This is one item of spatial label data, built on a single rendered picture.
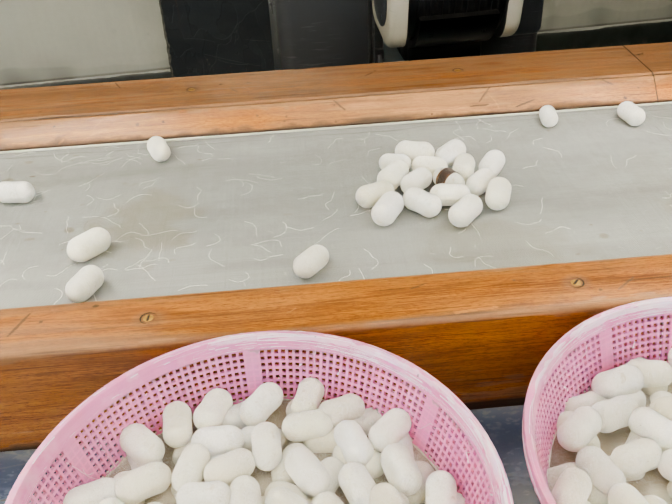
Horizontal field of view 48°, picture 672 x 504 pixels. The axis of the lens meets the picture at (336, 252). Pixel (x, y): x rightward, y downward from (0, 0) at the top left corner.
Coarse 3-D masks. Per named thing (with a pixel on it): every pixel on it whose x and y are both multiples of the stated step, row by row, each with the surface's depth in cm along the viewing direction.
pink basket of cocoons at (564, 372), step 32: (608, 320) 50; (640, 320) 51; (576, 352) 49; (608, 352) 51; (640, 352) 52; (544, 384) 47; (576, 384) 50; (544, 416) 46; (544, 448) 46; (544, 480) 40
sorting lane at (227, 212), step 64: (320, 128) 81; (384, 128) 81; (448, 128) 80; (512, 128) 80; (576, 128) 79; (640, 128) 79; (64, 192) 73; (128, 192) 72; (192, 192) 72; (256, 192) 71; (320, 192) 71; (512, 192) 69; (576, 192) 69; (640, 192) 68; (0, 256) 64; (64, 256) 64; (128, 256) 64; (192, 256) 63; (256, 256) 63; (384, 256) 62; (448, 256) 62; (512, 256) 61; (576, 256) 61
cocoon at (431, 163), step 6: (420, 156) 72; (426, 156) 72; (414, 162) 72; (420, 162) 71; (426, 162) 71; (432, 162) 71; (438, 162) 71; (444, 162) 71; (414, 168) 72; (426, 168) 71; (432, 168) 71; (432, 174) 71
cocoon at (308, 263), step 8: (312, 248) 60; (320, 248) 60; (304, 256) 59; (312, 256) 59; (320, 256) 60; (328, 256) 60; (296, 264) 59; (304, 264) 59; (312, 264) 59; (320, 264) 60; (296, 272) 59; (304, 272) 59; (312, 272) 59
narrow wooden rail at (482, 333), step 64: (640, 256) 56; (0, 320) 53; (64, 320) 53; (128, 320) 53; (192, 320) 53; (256, 320) 52; (320, 320) 52; (384, 320) 52; (448, 320) 52; (512, 320) 52; (576, 320) 53; (0, 384) 52; (64, 384) 52; (448, 384) 55; (512, 384) 56; (0, 448) 55
